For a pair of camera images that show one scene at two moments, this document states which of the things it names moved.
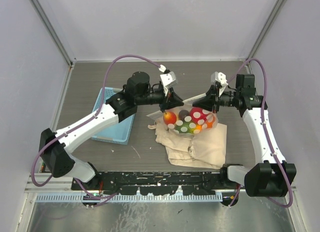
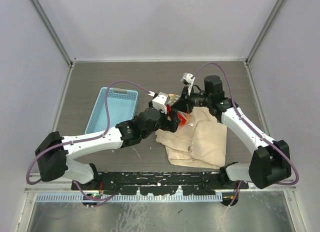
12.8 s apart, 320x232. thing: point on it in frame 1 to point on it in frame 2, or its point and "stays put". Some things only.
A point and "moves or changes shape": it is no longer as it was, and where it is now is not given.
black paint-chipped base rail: [173, 182] stays put
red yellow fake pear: [169, 118] moves or changes shape
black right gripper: [212, 99] to [183, 103]
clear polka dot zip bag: [187, 119] moves or changes shape
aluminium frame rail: [51, 28] stays put
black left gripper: [171, 99] to [170, 126]
